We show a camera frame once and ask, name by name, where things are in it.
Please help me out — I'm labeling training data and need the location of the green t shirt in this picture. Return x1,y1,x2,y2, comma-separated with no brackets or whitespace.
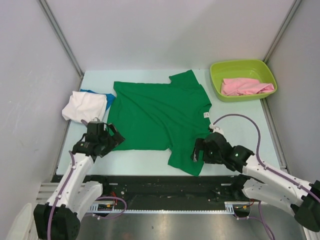
107,70,212,176

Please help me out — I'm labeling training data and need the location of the lime green plastic basin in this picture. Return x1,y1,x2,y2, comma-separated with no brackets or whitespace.
210,59,278,103

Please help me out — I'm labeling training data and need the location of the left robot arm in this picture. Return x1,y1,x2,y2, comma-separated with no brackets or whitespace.
33,120,125,240

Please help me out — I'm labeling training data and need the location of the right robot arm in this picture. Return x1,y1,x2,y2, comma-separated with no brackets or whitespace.
191,132,320,233

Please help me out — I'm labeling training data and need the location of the white t shirt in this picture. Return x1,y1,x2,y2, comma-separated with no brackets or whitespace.
61,91,108,123

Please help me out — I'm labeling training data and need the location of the blue t shirt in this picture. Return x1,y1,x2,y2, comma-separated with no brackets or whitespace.
80,89,116,111

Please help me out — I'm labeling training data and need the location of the pink t shirt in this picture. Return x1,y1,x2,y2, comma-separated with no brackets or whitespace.
220,78,275,96

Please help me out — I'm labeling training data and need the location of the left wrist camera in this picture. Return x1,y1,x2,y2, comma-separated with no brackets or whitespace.
91,117,101,123

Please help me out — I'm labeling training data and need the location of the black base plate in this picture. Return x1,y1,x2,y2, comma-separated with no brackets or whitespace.
51,174,251,212

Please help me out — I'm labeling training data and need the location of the grey slotted cable duct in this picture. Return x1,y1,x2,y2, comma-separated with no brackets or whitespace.
86,203,235,216

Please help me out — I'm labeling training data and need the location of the aluminium rail left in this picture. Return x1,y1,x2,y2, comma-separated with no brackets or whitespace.
35,182,59,203

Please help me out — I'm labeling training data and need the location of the left aluminium frame post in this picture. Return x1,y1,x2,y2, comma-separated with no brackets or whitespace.
37,0,84,79

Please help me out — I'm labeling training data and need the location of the aluminium frame post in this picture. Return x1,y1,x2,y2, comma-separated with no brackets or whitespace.
263,0,304,64
37,0,84,79

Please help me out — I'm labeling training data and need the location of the right aluminium frame post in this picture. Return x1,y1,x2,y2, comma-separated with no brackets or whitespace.
263,0,304,64

